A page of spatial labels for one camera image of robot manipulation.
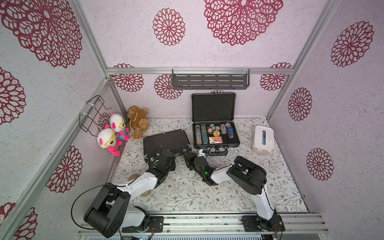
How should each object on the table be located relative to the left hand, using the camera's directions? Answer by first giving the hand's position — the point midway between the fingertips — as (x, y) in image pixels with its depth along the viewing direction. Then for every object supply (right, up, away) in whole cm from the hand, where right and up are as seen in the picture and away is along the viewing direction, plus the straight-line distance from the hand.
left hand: (174, 152), depth 90 cm
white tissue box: (+58, +7, +9) cm, 59 cm away
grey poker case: (+27, +16, +23) cm, 39 cm away
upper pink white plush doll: (-36, +17, +3) cm, 40 cm away
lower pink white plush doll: (-38, +8, -6) cm, 39 cm away
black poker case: (0, +6, +8) cm, 10 cm away
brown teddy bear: (-29, +21, +19) cm, 40 cm away
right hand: (+4, 0, +1) cm, 4 cm away
